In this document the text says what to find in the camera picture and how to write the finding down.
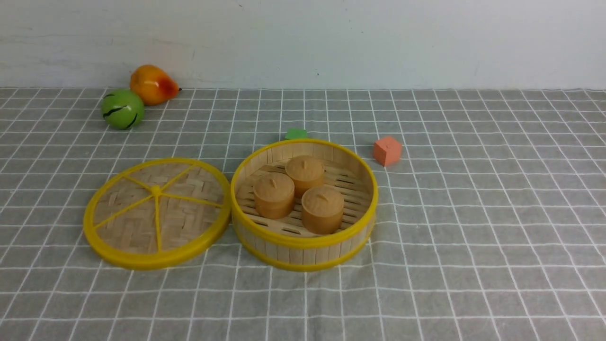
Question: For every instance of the brown toy bun left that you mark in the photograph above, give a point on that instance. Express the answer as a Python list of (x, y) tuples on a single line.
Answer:
[(274, 195)]

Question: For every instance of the brown toy bun front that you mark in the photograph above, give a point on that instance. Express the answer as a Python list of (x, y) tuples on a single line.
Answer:
[(322, 209)]

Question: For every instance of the orange toy pear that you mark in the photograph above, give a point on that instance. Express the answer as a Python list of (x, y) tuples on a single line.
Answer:
[(153, 85)]

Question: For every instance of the yellow bamboo steamer basket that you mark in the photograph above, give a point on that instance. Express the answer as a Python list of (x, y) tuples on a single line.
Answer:
[(285, 243)]

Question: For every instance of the yellow woven steamer lid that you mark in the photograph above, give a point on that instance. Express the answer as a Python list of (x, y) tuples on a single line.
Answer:
[(158, 214)]

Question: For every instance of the brown toy bun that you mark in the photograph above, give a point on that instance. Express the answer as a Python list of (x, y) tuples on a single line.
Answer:
[(274, 195), (306, 172), (322, 209)]

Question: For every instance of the small green block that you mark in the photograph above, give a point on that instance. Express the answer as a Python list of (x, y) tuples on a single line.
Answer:
[(294, 133)]

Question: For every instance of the brown toy bun back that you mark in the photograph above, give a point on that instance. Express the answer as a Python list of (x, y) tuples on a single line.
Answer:
[(306, 172)]

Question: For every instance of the grey checked tablecloth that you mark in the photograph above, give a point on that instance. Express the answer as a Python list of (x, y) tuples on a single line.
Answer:
[(491, 226)]

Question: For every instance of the orange foam cube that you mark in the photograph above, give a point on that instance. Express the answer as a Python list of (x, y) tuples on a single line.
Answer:
[(387, 150)]

